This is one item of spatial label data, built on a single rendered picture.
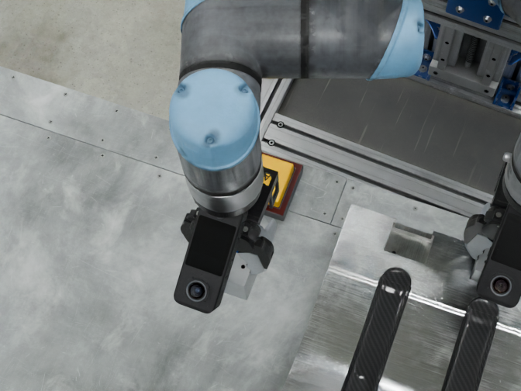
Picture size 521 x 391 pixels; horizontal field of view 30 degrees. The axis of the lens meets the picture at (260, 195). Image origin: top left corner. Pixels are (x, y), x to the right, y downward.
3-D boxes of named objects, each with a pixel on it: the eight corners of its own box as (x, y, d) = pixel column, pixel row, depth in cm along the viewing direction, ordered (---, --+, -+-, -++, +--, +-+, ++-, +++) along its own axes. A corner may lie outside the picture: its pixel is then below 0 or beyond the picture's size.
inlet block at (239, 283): (246, 192, 121) (244, 174, 116) (284, 205, 120) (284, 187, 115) (208, 287, 117) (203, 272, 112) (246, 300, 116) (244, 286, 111)
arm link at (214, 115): (260, 56, 82) (257, 147, 79) (264, 115, 92) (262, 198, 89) (167, 56, 83) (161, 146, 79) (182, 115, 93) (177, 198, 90)
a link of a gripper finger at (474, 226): (493, 240, 114) (526, 219, 106) (489, 254, 113) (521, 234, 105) (457, 225, 113) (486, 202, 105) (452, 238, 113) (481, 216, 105)
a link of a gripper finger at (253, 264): (295, 240, 114) (275, 205, 106) (277, 285, 112) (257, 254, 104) (270, 234, 115) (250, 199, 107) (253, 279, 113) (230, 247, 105)
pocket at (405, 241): (392, 228, 124) (395, 217, 120) (432, 241, 123) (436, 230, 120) (381, 260, 122) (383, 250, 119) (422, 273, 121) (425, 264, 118)
